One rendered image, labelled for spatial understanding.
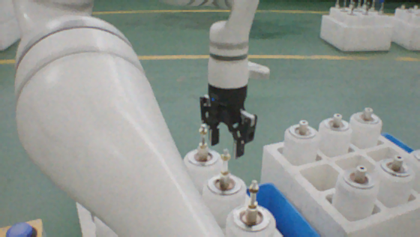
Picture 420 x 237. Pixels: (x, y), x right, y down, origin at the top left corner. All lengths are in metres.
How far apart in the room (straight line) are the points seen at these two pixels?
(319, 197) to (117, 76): 0.77
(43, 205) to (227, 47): 0.82
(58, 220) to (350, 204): 0.81
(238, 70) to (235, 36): 0.06
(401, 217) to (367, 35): 2.03
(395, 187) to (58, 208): 0.95
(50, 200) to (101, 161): 1.07
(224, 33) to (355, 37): 2.21
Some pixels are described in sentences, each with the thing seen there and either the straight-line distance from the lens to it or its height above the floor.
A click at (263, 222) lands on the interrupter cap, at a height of 0.25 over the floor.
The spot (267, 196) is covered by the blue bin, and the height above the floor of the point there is 0.08.
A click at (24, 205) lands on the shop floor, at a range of 1.27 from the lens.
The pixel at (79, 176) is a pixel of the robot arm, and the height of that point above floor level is 0.64.
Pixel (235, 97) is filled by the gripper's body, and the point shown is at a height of 0.47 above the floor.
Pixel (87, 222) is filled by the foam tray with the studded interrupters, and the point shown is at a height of 0.18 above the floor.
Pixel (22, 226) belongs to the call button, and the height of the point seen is 0.33.
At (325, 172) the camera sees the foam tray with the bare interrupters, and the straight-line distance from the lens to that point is 1.08.
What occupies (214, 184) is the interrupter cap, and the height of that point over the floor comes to 0.25.
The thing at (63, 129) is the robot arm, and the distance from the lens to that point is 0.20.
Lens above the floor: 0.75
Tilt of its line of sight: 27 degrees down
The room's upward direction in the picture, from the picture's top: straight up
